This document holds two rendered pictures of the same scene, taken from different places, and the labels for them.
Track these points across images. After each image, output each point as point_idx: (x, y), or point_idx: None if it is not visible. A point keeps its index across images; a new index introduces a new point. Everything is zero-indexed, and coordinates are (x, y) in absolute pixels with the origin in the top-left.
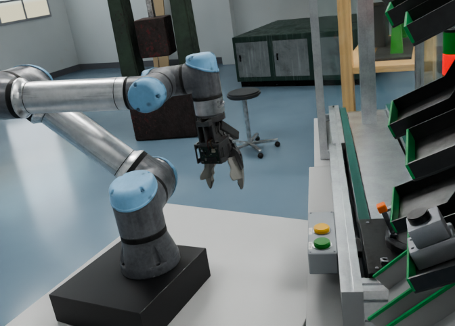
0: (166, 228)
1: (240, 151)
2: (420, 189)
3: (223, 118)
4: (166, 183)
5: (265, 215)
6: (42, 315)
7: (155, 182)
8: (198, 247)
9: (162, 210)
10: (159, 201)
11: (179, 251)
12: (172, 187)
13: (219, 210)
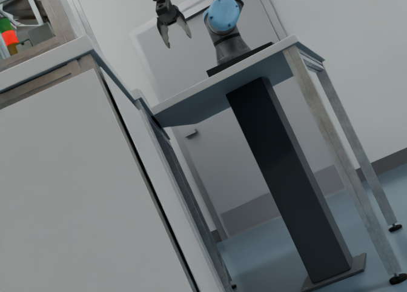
0: (215, 46)
1: (157, 25)
2: None
3: (153, 0)
4: (207, 20)
5: (185, 89)
6: None
7: (203, 17)
8: (211, 68)
9: (209, 34)
10: (207, 29)
11: (217, 63)
12: (210, 25)
13: (229, 67)
